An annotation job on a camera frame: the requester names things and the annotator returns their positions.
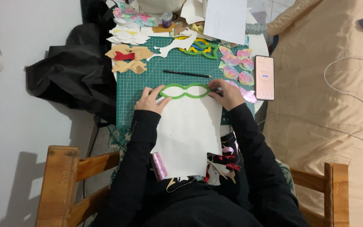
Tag wooden chair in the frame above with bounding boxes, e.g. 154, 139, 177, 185
35, 145, 350, 227

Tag white smartphone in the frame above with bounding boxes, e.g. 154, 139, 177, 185
255, 55, 275, 101

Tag floral seat cushion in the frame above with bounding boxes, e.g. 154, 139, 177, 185
107, 124, 132, 186

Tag bed with beige cover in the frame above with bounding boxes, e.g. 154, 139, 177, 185
263, 0, 363, 227

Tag person's left hand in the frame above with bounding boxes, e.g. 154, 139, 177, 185
134, 85, 172, 115

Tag pile of coloured plastic templates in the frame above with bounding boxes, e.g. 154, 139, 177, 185
176, 36, 220, 60

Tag white faux leather sheet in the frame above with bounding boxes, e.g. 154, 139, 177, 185
152, 94, 224, 179

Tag heap of paper scraps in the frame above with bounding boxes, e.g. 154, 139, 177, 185
151, 0, 208, 38

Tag green cutting mat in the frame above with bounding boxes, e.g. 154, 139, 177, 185
116, 36, 255, 129

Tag black plastic bag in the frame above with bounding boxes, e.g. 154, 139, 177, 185
25, 0, 118, 125

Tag white bow-shaped cutout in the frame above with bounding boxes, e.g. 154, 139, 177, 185
146, 35, 198, 62

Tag pink holographic cutout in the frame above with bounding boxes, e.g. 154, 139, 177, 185
224, 80, 258, 104

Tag white paper sheet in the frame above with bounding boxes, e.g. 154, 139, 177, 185
203, 0, 248, 45

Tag white cable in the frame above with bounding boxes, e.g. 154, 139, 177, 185
257, 57, 363, 177

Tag tan bow cutout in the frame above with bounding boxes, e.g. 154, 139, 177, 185
112, 60, 147, 74
105, 44, 154, 61

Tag red bow cutout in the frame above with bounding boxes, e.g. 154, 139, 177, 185
114, 51, 136, 61

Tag pile of pastel scraps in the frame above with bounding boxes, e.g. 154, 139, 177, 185
113, 3, 157, 28

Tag pink glitter roll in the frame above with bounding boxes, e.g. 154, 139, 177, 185
150, 152, 168, 182

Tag pile of white cutouts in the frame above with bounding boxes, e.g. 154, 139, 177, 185
107, 26, 151, 45

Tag pile of scraps on lap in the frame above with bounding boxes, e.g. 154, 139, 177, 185
166, 139, 242, 193

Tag black pencil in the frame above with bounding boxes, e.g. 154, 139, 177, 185
163, 70, 213, 78

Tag small purple glitter jar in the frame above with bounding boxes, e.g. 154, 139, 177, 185
162, 12, 173, 29

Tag person's right hand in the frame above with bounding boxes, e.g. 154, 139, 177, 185
207, 79, 246, 111

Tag green bow-shaped plastic template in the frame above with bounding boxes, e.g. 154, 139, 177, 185
159, 83, 212, 100

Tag group of pastel rainbow cutouts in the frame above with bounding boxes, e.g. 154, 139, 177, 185
218, 45, 255, 86

